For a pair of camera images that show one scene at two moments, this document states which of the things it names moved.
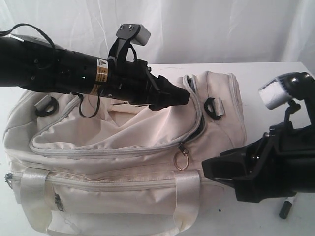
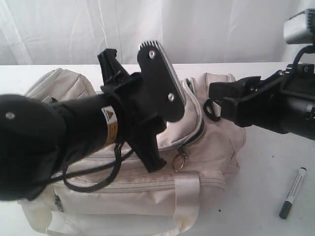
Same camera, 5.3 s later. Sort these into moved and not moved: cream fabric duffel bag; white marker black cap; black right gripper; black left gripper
Moved: black left gripper; black right gripper
Not moved: white marker black cap; cream fabric duffel bag
